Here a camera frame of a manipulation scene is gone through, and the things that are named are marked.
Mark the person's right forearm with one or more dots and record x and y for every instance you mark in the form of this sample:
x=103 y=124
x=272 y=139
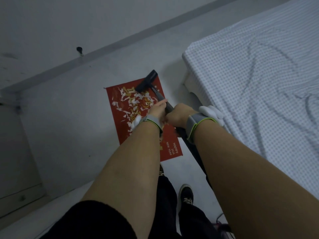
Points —
x=249 y=184

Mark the white wardrobe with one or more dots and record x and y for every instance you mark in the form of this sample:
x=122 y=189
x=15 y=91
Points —
x=30 y=229

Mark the person's left hand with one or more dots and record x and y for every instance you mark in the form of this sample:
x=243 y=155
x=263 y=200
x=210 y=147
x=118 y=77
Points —
x=158 y=111

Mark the red poster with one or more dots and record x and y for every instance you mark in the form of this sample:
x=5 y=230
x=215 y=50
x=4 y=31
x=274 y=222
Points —
x=115 y=95

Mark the black shoe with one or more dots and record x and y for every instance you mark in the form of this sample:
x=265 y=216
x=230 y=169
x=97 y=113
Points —
x=161 y=171
x=186 y=195

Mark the grey right wrist band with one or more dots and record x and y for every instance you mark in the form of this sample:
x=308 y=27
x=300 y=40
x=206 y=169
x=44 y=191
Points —
x=193 y=126

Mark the person's left forearm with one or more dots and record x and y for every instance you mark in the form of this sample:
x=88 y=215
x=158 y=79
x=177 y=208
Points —
x=129 y=171

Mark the black door stopper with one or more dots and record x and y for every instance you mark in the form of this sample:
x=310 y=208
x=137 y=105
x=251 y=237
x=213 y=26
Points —
x=79 y=49

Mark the brown wooden door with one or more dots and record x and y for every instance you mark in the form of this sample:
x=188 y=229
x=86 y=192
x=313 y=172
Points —
x=17 y=159

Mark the grey left wrist band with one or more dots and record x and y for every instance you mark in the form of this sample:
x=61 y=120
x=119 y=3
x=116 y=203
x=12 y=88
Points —
x=153 y=121

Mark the scattered paper scraps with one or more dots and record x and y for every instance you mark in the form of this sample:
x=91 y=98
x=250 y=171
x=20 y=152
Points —
x=132 y=102

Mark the white wrist tracker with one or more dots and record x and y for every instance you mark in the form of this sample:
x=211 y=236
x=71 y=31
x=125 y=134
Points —
x=211 y=113
x=135 y=123

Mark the black shirt sleeve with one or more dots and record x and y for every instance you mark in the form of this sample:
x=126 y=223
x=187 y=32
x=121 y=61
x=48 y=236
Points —
x=87 y=221

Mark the black right shoe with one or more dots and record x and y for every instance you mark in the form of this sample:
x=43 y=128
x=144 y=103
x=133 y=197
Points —
x=186 y=195

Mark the black striped trousers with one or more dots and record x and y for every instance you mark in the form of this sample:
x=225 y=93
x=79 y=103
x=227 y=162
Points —
x=164 y=209

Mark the white right wrist tracker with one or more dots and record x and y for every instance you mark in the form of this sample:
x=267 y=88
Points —
x=211 y=113

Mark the black left shoe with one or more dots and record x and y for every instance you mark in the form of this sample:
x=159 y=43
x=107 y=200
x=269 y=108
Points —
x=161 y=171

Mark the white bed frame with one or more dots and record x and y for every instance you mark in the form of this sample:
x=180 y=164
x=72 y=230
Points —
x=193 y=87

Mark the white left wrist tracker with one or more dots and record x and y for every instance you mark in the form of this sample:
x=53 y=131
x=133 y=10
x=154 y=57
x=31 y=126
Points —
x=135 y=123

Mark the grey wrist band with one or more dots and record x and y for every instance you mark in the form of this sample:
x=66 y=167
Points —
x=153 y=121
x=193 y=126

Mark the bed with checked sheet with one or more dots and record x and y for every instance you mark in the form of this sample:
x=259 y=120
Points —
x=261 y=84

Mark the person's right hand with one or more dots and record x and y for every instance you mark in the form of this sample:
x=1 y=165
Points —
x=179 y=115

